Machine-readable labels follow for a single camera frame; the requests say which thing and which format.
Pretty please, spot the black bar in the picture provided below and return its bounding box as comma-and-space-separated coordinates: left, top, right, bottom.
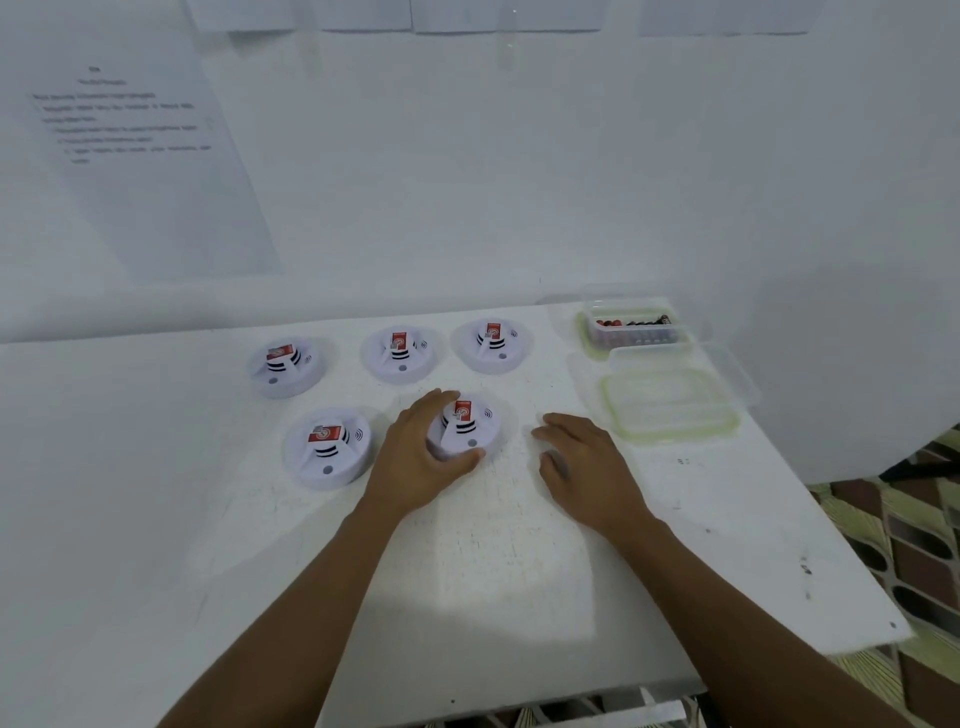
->
877, 453, 960, 485

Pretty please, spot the person's left hand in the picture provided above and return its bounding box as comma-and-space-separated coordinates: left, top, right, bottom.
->
358, 388, 489, 524

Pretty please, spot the white smoke detector red label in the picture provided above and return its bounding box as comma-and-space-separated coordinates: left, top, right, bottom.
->
425, 391, 502, 462
247, 337, 328, 400
453, 316, 535, 376
361, 326, 442, 386
282, 408, 374, 493

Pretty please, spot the person's right forearm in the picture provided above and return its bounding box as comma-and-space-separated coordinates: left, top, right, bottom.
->
608, 512, 913, 728

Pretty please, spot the green brown patterned floor mat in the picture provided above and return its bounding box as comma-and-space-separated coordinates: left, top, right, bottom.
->
806, 427, 960, 728

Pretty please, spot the person's left forearm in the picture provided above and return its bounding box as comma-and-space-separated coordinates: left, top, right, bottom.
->
157, 497, 395, 728

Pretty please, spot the person's right hand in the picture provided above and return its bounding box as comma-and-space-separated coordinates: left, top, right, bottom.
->
530, 412, 655, 543

